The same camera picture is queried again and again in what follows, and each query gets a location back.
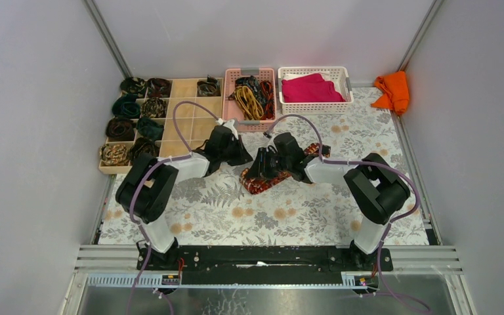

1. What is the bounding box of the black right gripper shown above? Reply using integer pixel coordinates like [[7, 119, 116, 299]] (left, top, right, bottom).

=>
[[245, 147, 291, 180]]

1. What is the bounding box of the red checkered patterned tie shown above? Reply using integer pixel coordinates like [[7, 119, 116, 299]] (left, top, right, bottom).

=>
[[240, 143, 331, 194]]

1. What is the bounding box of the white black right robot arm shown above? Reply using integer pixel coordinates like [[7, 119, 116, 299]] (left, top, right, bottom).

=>
[[245, 133, 410, 270]]

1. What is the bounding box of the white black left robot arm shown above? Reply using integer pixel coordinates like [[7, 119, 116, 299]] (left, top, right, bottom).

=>
[[115, 123, 252, 270]]

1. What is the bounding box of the yellow patterned tie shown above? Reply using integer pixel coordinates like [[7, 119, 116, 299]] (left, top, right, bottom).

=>
[[228, 85, 264, 121]]

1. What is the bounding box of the wooden compartment tray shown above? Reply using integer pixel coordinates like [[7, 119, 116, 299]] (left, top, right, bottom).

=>
[[98, 77, 223, 175]]

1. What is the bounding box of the pink plastic basket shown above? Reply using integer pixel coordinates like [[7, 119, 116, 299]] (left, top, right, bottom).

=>
[[222, 68, 276, 133]]

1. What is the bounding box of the rolled grey striped tie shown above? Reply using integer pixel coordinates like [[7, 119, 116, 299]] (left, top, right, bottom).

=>
[[196, 75, 221, 97]]

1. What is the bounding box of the white floral table mat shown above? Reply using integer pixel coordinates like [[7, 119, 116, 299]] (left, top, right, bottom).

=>
[[97, 87, 429, 247]]

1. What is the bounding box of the orange black tie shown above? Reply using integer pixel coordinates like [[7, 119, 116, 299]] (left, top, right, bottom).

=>
[[260, 80, 275, 120]]

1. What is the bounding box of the dark teal patterned tie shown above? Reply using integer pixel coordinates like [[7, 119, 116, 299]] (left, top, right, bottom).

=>
[[235, 75, 261, 93]]

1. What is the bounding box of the magenta folded cloth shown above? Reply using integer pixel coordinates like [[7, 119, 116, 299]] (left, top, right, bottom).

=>
[[282, 73, 346, 103]]

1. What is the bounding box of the rolled dark green tie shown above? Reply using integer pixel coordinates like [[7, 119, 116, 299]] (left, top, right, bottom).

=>
[[136, 117, 164, 141]]

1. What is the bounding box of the rolled brown dotted tie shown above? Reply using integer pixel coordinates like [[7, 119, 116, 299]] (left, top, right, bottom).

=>
[[140, 97, 168, 118]]

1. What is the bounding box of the rolled black brown tie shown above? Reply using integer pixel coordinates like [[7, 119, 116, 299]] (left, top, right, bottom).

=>
[[128, 137, 159, 163]]

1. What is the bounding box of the rolled dark red tie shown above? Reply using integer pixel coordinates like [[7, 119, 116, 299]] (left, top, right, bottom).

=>
[[146, 77, 172, 98]]

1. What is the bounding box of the white plastic basket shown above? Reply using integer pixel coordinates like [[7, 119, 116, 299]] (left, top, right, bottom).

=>
[[278, 66, 354, 115]]

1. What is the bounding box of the rolled tan patterned tie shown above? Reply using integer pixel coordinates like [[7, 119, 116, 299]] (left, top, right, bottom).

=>
[[99, 144, 129, 166]]

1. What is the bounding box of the rolled teal tie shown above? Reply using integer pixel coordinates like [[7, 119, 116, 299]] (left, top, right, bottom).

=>
[[112, 94, 141, 119]]

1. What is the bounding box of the rolled dark brown tie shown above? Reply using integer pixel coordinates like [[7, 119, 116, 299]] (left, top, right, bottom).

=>
[[105, 117, 135, 142]]

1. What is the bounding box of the rolled camouflage tie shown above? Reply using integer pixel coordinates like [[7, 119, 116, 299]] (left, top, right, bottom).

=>
[[119, 77, 147, 98]]

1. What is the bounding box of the orange cloth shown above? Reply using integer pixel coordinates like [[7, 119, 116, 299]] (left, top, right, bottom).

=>
[[371, 71, 410, 116]]

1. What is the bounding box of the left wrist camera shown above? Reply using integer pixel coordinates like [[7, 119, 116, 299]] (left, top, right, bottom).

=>
[[216, 118, 239, 138]]

